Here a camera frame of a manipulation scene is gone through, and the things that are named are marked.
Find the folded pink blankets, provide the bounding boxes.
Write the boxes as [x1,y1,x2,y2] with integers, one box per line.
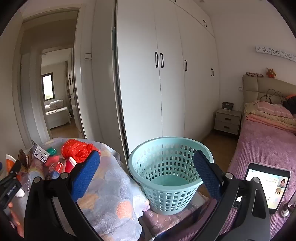
[244,100,296,135]

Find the white printed small box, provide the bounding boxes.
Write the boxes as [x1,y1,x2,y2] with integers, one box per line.
[32,142,50,164]

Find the white wardrobe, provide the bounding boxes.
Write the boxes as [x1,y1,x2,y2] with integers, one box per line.
[114,0,220,160]

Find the clear plastic bottle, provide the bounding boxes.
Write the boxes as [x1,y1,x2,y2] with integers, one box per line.
[22,158,45,193]

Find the patterned stool cushion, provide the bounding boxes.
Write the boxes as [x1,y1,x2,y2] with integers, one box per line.
[141,192,218,239]

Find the dark framed window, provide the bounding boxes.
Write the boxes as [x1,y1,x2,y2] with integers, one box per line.
[42,72,55,101]

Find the bed with purple bedspread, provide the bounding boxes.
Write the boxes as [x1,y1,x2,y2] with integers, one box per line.
[218,116,296,239]

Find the dark clothing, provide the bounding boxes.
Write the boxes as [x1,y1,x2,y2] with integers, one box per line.
[282,95,296,115]

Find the red plastic bag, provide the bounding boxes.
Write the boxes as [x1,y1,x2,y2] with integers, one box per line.
[61,139,102,164]

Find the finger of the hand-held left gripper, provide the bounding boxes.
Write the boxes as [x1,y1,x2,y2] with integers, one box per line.
[0,159,22,184]

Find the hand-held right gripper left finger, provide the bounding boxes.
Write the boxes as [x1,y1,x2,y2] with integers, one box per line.
[24,150,109,241]

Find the grey floral cloth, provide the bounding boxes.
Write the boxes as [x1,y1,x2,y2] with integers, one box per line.
[5,138,151,241]

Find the black cable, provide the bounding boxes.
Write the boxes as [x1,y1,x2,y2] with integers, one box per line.
[259,90,287,105]

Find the beige sofa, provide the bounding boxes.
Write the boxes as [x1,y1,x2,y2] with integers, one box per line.
[44,100,72,129]

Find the white and orange cup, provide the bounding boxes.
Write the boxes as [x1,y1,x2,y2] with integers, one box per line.
[5,154,18,175]

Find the red paper cup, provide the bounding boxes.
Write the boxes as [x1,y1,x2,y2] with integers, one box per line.
[63,157,77,174]

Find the white carved wall decoration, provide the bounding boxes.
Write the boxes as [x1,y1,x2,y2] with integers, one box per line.
[255,46,296,62]

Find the pink red packet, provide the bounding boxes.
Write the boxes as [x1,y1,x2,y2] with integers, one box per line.
[45,155,61,167]

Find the white door frame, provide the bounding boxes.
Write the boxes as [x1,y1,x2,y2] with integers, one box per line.
[13,7,87,149]

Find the beige padded headboard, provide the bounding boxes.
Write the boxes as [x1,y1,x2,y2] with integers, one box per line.
[242,74,296,112]

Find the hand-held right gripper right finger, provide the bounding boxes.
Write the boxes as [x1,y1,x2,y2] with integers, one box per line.
[192,150,271,241]

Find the brown cardboard piece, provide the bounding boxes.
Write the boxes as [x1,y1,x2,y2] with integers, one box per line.
[17,148,31,173]

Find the light blue plastic basket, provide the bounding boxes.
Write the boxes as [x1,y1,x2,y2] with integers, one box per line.
[128,137,214,215]

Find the grey nightstand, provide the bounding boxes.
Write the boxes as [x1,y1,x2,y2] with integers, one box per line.
[214,109,242,136]

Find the white charger plug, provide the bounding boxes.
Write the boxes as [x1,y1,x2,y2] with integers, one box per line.
[279,202,296,218]

